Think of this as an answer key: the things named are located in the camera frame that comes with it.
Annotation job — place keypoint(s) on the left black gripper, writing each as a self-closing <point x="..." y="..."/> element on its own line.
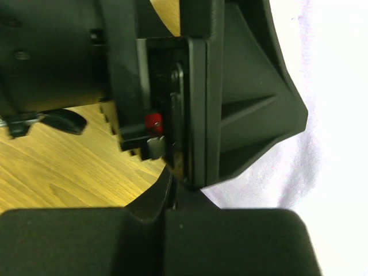
<point x="157" y="85"/>

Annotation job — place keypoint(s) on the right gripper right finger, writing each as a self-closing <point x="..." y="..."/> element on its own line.
<point x="202" y="239"/>

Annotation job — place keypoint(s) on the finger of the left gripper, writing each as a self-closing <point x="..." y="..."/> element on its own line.
<point x="239" y="98"/>

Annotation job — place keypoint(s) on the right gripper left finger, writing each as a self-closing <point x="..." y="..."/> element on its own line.
<point x="88" y="241"/>

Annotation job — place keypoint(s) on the purple t shirt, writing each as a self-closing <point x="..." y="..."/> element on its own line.
<point x="321" y="174"/>

